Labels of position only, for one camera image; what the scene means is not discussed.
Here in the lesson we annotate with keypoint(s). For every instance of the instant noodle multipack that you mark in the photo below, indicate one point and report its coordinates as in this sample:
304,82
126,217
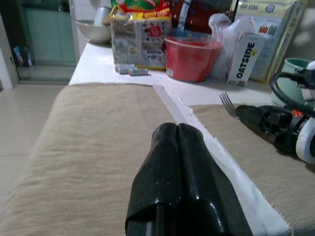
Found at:
137,37

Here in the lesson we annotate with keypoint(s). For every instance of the clear white plastic bag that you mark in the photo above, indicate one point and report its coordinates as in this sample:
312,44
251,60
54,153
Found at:
221,29

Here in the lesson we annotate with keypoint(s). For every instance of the steel mixing bowl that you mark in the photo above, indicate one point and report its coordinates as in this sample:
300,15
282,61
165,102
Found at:
93,33

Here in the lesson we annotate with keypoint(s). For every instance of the beige woven cloth mat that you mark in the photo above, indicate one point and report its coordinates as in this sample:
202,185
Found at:
86,159
258,172

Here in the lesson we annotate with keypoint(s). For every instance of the white Oatside carton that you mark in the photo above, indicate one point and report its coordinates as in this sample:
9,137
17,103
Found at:
246,61

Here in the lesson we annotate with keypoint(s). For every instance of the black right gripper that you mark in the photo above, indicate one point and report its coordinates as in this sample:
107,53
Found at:
285,132

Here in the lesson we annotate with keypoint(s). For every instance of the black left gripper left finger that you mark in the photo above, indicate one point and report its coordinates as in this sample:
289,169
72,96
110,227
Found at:
160,177

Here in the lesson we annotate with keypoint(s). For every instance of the cream cracker box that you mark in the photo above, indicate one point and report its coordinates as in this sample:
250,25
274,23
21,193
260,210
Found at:
278,29

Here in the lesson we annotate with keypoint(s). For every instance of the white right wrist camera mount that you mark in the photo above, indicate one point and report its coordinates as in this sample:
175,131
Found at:
306,145

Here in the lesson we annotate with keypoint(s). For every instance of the white torn paper strip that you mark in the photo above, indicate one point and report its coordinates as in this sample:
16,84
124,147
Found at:
222,159

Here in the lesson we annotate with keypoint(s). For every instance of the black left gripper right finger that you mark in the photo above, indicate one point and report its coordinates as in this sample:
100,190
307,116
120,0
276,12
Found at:
206,191

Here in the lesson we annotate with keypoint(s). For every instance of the glass sliding door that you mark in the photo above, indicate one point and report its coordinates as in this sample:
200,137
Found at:
49,37

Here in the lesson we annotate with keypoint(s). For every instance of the red instant noodle cup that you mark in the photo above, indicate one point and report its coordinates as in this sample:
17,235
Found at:
192,61

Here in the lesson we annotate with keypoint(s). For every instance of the steel cup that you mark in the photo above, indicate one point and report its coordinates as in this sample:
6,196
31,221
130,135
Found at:
101,16

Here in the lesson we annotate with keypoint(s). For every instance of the mint green mug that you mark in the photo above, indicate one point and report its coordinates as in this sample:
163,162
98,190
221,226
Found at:
290,91

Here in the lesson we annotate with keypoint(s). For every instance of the dark red snack bag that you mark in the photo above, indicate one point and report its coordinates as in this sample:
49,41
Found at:
197,14

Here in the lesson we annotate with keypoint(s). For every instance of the long clear tape strip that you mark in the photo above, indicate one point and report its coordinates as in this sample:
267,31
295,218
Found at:
169,103

